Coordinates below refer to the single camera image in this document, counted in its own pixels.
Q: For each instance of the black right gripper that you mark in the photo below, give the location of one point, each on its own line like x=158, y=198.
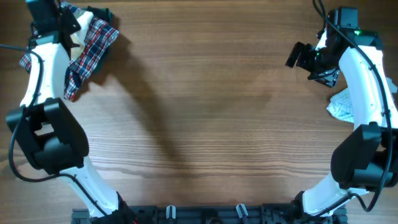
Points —
x=328, y=78

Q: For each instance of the plaid folded shirt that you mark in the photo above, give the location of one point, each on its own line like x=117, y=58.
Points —
x=52, y=73

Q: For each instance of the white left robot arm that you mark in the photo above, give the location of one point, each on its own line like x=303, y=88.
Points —
x=52, y=140

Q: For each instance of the dark green folded garment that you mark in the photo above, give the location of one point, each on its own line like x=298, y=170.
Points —
x=106, y=15

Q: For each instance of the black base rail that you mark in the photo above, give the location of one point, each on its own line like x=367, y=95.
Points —
x=265, y=214

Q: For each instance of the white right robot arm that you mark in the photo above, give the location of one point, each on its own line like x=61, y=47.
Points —
x=365, y=163

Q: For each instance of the light blue striped garment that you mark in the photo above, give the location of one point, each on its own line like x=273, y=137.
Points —
x=340, y=105

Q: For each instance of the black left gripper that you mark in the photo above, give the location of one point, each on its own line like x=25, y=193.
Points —
x=68, y=15

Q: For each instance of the white and tan t-shirt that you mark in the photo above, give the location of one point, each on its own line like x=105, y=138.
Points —
x=84, y=19

